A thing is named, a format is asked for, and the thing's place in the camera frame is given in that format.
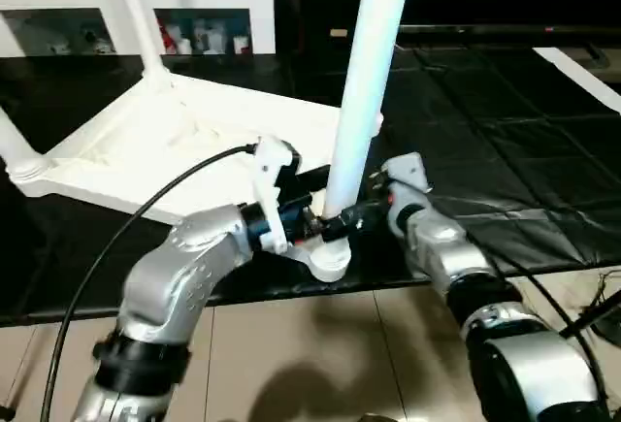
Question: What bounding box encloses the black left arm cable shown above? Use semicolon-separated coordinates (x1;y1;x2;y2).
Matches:
37;143;263;422

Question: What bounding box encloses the white bottle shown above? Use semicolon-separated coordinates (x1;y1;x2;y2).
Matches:
196;24;216;55

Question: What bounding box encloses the white plastic table leg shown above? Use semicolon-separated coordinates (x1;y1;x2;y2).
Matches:
110;0;174;90
0;107;51;182
320;0;418;221

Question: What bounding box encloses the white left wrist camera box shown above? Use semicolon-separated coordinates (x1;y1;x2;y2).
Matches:
250;135;305;254

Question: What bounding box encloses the black stand foot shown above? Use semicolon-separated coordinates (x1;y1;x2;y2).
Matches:
561;291;621;338

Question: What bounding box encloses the red bottle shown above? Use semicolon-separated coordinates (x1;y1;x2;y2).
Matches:
158;26;178;56

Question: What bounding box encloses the white plastic table top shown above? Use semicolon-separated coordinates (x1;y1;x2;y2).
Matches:
5;75;386;283

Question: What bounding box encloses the black work mat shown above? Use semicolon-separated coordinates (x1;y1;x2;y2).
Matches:
0;42;621;331

